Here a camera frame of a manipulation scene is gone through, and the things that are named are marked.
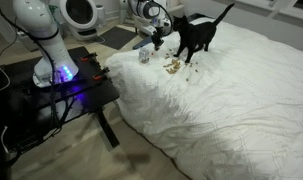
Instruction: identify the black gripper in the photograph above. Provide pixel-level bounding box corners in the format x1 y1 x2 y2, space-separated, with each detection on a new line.
151 27 164 51

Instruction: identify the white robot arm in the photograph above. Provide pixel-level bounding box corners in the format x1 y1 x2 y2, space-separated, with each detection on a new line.
12 0 172 88

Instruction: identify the black cat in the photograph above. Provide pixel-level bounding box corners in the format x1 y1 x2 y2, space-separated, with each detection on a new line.
173 3 234 63

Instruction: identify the dark floor mat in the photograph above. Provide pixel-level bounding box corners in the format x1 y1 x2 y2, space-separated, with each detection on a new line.
101 26 136 50

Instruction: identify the black clamp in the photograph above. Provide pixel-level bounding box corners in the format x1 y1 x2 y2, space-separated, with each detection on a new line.
93 67 110 81

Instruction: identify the white round appliance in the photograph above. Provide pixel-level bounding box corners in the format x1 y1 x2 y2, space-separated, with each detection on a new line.
59 0 98 41

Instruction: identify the white quilted duvet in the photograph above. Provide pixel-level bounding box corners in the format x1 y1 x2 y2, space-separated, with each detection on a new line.
106 22 303 180

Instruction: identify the black robot table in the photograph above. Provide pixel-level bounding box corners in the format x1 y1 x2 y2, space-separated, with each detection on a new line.
3 47 119 147

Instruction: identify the orange handled clamp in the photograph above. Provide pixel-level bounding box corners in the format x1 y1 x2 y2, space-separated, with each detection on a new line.
80 52 98 61

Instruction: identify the black cable bundle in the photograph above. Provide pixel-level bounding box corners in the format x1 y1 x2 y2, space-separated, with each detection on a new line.
0 6 72 134

